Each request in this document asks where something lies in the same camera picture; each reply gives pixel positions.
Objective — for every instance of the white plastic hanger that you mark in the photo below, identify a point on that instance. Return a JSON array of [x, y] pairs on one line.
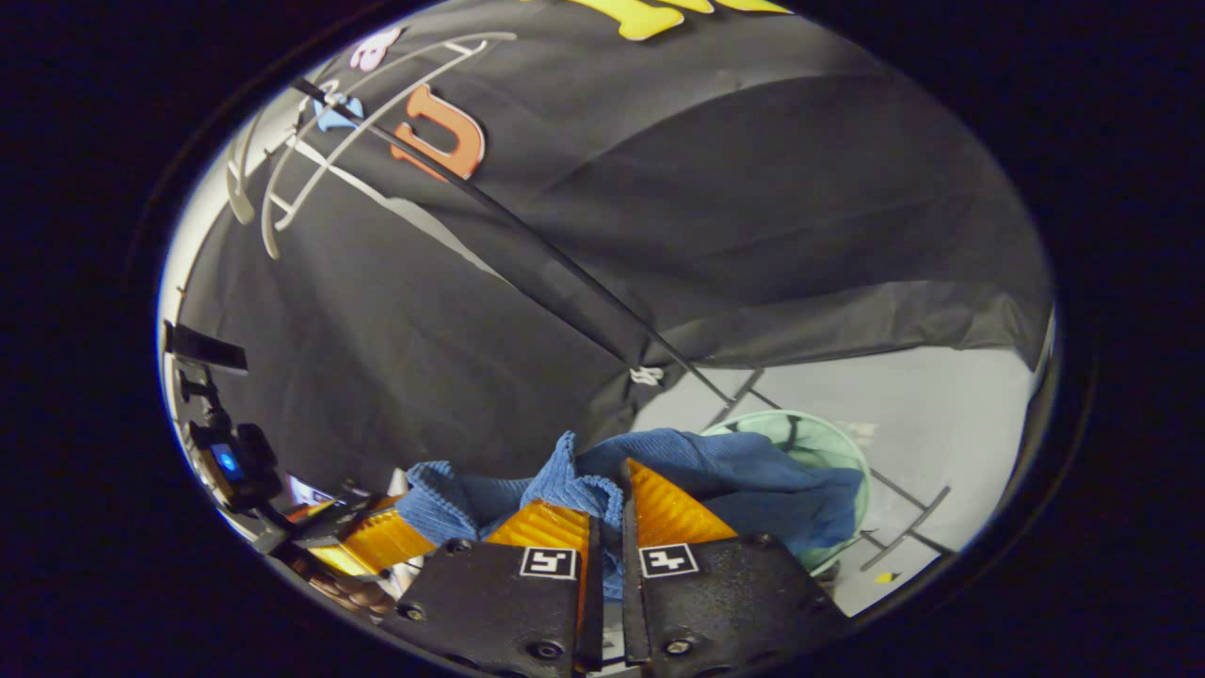
[[271, 235]]

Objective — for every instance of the green mesh laundry hamper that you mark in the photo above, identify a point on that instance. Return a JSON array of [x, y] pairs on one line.
[[819, 443]]

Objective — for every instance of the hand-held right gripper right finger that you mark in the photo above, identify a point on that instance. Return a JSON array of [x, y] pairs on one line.
[[734, 603]]

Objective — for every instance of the blue jacket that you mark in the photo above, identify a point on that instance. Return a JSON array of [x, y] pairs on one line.
[[744, 480]]

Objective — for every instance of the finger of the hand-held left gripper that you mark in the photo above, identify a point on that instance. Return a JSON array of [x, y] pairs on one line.
[[377, 544], [329, 516]]

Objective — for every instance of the white knotted tie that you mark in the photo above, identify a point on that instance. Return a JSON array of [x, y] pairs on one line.
[[646, 376]]

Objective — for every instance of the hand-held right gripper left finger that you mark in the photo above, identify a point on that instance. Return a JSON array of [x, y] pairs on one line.
[[499, 603]]

